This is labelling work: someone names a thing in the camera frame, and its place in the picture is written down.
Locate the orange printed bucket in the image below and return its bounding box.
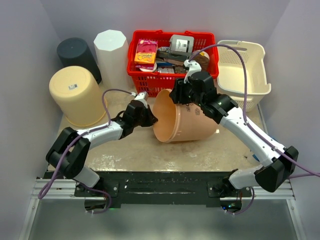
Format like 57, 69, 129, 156
152, 89, 218, 143

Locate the white perforated storage basket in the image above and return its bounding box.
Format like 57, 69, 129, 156
215, 40, 272, 112

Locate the orange translucent bucket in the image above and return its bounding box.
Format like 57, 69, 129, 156
49, 66, 106, 127

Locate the white octagonal bin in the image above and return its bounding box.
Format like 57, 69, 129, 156
93, 29, 132, 90

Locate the dark blue bucket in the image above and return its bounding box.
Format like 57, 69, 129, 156
56, 37, 102, 84

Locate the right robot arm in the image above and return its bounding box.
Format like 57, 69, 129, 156
169, 71, 299, 193

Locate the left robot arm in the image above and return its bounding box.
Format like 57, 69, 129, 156
45, 100, 158, 188

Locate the dark flat box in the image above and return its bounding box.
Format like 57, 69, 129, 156
156, 50, 188, 66

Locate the red plastic shopping basket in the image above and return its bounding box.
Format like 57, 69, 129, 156
126, 30, 216, 97

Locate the pink yellow snack box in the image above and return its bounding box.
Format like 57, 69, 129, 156
134, 39, 158, 67

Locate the grey white device box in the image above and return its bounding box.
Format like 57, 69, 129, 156
169, 34, 195, 56

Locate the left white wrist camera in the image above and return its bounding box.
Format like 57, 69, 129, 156
134, 91, 149, 108

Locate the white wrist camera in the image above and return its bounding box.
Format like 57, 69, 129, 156
183, 59, 202, 84
134, 91, 149, 108

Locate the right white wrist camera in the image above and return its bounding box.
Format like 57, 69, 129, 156
183, 59, 202, 84

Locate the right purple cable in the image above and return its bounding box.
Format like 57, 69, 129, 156
188, 44, 320, 178

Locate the purple cable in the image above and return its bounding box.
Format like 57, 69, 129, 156
188, 44, 320, 178
37, 89, 137, 200

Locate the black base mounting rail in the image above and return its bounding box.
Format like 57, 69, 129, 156
43, 170, 253, 210

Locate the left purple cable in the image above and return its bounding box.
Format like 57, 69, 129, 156
37, 89, 137, 200

